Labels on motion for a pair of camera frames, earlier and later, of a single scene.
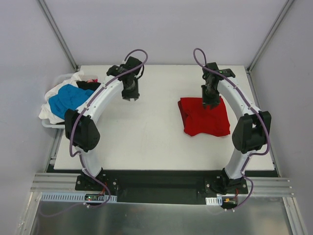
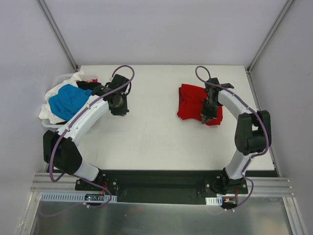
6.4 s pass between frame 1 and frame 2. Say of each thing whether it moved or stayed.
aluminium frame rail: stayed
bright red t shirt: moved
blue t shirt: stayed
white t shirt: stayed
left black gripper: moved
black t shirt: stayed
